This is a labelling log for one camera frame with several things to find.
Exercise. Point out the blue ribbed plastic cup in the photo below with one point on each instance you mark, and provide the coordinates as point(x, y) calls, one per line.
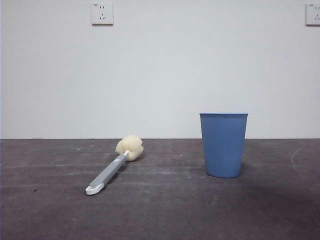
point(223, 147)

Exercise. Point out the white wall socket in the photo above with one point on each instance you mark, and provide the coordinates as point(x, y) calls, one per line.
point(102, 15)
point(313, 16)

